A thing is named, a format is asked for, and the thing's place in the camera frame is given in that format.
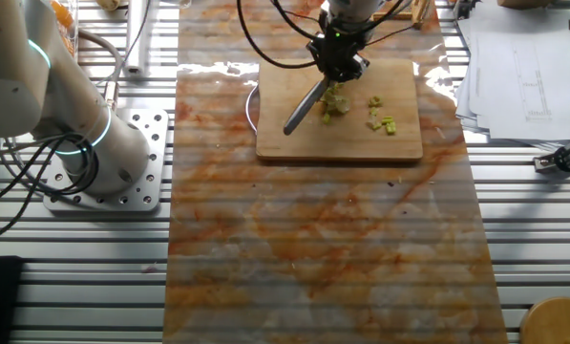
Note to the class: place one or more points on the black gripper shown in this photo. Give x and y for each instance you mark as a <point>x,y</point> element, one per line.
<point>339,48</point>

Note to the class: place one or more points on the steel cleaver knife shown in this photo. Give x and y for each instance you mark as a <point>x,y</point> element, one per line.
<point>303,110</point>

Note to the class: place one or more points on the wooden cutting board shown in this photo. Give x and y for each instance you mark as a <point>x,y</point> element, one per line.
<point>404,145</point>

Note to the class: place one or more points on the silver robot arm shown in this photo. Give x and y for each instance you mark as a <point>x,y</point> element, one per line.
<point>17,71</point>

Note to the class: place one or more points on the small green scallion slice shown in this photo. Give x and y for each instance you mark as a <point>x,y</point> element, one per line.
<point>374,125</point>

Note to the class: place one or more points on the green scallion stalk piece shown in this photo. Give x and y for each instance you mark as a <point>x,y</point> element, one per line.
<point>391,128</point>

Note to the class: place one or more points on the orange marble patterned mat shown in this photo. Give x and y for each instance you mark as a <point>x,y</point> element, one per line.
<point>313,239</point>

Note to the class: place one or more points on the white paper sheets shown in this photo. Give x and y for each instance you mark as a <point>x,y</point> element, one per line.
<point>518,71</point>

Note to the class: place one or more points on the tan cardboard box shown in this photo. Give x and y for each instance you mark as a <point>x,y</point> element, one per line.
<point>523,3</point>

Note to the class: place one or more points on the white plastic wrap roll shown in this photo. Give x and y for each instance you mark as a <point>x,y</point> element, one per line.
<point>136,38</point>

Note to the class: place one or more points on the orange fruit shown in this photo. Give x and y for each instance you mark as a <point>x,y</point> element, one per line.
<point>67,45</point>
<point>62,13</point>

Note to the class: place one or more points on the wooden cup tree stand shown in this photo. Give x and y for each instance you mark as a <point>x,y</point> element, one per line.
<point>556,322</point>

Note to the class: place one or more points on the black rectangular case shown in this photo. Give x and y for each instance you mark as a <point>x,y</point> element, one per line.
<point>0,301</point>

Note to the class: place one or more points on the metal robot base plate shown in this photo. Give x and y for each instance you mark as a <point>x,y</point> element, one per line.
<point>153,157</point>

